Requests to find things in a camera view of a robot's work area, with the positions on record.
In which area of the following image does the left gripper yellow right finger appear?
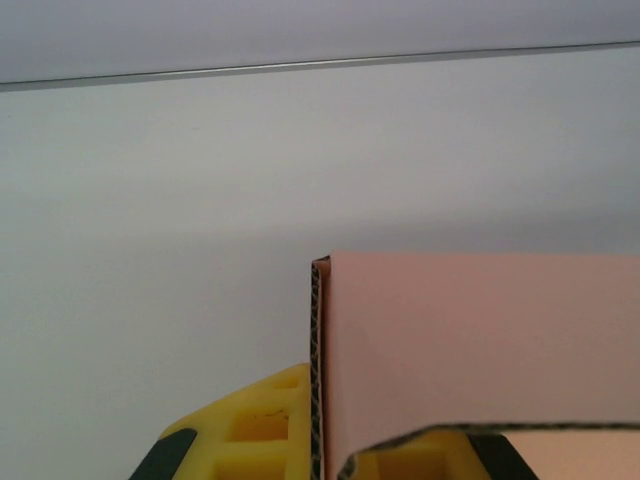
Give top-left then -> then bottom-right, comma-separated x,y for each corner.
344,430 -> 539,480

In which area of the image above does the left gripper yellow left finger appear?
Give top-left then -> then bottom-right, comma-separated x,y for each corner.
128,363 -> 314,480

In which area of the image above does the long aluminium table edge rail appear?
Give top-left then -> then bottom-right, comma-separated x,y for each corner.
0,40 -> 640,94

